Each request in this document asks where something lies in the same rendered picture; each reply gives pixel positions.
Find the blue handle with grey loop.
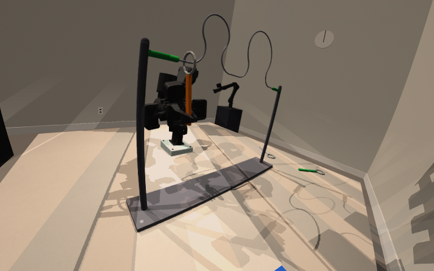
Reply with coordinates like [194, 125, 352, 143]
[274, 266, 286, 271]

